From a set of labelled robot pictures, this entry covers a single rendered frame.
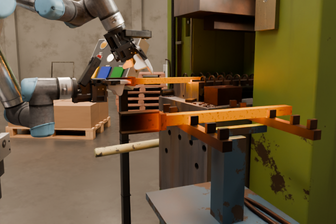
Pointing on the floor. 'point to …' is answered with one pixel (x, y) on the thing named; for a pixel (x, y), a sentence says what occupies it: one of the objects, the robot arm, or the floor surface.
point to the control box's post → (124, 166)
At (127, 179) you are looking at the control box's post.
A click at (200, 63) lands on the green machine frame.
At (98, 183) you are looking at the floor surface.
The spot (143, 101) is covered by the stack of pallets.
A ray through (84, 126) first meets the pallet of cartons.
